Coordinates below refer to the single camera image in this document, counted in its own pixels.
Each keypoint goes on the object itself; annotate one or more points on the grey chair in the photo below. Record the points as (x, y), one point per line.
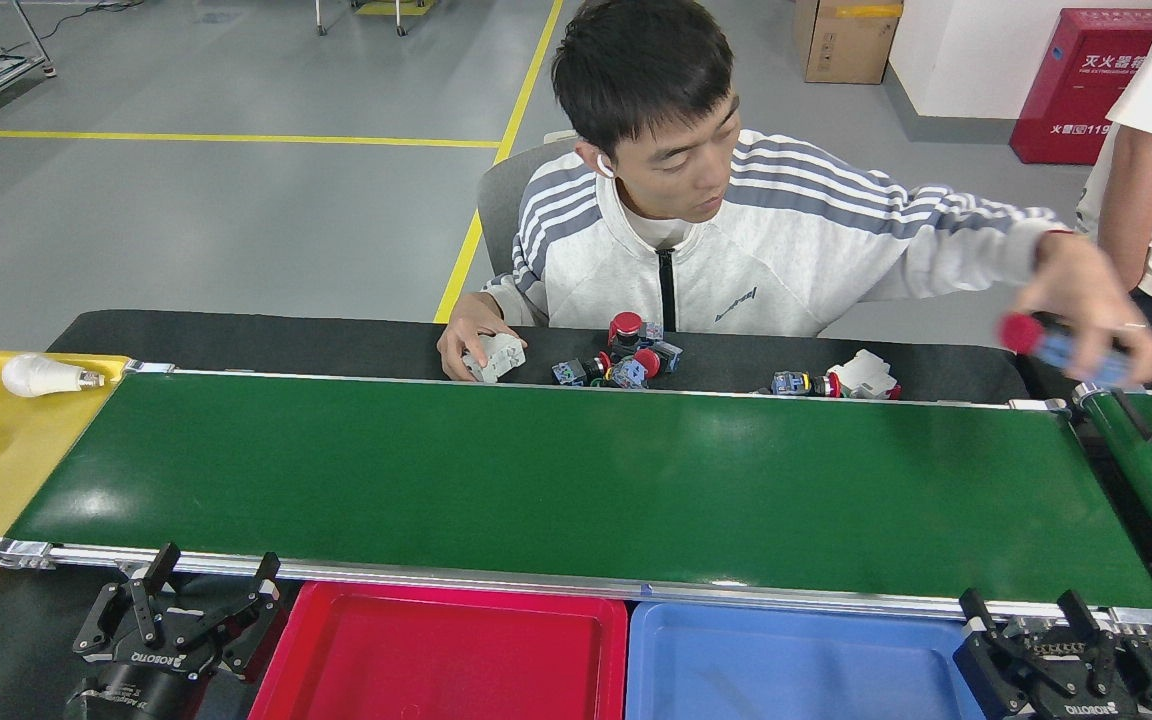
(506, 200)

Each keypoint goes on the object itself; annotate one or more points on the white stand on wheels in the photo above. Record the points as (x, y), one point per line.
(396, 8)

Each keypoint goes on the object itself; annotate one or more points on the seated person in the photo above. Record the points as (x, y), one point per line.
(786, 250)

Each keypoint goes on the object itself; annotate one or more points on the red push button switch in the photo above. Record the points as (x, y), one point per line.
(646, 362)
(568, 373)
(791, 383)
(625, 326)
(1056, 345)

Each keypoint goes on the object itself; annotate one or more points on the cardboard box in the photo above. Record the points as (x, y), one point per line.
(846, 45)

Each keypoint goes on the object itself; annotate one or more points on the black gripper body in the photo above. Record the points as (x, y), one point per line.
(151, 675)
(1086, 700)

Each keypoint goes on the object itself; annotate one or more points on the red fire extinguisher cabinet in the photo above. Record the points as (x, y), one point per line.
(1076, 100)

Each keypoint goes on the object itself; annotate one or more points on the white light bulb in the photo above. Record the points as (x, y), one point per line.
(36, 375)

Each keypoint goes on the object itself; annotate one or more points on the red bin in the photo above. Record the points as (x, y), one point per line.
(436, 660)

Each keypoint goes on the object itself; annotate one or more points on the person's right hand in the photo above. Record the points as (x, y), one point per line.
(476, 325)

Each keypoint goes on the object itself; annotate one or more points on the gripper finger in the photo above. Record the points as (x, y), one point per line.
(1086, 630)
(986, 650)
(148, 600)
(261, 620)

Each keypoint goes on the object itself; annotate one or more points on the blue bin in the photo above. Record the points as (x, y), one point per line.
(786, 670)

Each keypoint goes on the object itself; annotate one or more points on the person's left hand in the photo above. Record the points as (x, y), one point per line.
(1086, 290)

